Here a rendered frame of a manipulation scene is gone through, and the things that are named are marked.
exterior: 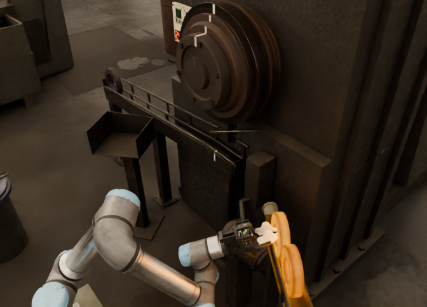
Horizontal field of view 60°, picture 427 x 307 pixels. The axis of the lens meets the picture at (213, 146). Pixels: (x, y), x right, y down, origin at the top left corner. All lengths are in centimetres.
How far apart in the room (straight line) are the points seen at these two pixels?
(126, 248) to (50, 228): 139
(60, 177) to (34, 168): 24
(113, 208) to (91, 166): 169
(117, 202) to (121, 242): 14
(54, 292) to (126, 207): 43
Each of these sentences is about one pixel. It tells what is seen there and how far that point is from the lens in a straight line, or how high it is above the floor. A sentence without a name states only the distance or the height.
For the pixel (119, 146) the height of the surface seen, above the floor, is 60.
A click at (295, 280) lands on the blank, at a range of 115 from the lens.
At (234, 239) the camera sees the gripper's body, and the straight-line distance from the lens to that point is 129.
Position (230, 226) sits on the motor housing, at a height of 53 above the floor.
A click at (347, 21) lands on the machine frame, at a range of 121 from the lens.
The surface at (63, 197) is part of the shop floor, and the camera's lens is 268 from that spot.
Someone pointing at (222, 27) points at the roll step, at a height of 129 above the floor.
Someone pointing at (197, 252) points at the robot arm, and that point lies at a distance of 131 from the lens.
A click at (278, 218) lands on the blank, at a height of 78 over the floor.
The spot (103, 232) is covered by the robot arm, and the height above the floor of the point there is 88.
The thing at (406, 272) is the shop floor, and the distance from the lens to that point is 231.
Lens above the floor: 170
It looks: 36 degrees down
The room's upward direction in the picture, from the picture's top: 1 degrees counter-clockwise
